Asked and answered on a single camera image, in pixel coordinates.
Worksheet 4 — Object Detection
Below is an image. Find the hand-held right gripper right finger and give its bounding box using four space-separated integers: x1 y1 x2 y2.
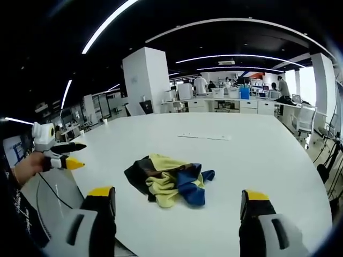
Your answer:
238 189 309 257

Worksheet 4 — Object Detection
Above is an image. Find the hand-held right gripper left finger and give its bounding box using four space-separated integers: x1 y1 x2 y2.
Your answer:
42 186 117 257

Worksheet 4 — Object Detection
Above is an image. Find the yellow blue black garment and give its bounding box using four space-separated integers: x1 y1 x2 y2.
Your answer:
123 153 217 209

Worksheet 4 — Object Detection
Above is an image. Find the person's left hand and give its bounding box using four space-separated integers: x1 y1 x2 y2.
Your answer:
12 152 52 187

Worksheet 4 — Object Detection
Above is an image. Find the person's black printed shirt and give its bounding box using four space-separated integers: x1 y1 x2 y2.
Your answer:
0 139 52 250

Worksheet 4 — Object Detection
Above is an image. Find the black leaning board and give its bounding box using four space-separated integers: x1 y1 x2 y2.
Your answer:
138 100 154 116

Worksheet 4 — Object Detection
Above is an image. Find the black stand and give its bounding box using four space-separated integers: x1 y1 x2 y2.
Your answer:
315 133 343 201

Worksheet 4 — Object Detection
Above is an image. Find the white mesh office chair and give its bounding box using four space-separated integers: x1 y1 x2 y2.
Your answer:
290 102 318 149

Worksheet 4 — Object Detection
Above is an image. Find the long ceiling light strip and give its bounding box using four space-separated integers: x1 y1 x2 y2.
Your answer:
81 0 140 55

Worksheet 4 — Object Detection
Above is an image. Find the white desk row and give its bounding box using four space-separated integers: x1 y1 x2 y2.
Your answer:
160 95 305 116

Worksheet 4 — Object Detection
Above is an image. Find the white box appliance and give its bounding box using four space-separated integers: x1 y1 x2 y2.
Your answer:
177 83 194 101

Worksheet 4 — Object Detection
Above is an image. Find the black cable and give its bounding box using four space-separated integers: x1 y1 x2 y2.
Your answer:
37 171 84 213

